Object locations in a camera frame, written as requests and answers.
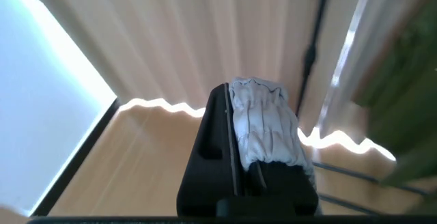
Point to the pale grey shorts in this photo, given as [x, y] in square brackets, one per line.
[266, 121]

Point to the green printed shirt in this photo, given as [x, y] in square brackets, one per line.
[403, 97]

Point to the black clothes rack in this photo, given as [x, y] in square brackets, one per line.
[310, 56]

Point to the beige curtain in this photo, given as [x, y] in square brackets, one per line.
[187, 29]

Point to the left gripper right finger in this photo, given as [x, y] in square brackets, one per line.
[283, 183]

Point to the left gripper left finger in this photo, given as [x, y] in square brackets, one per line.
[211, 176]

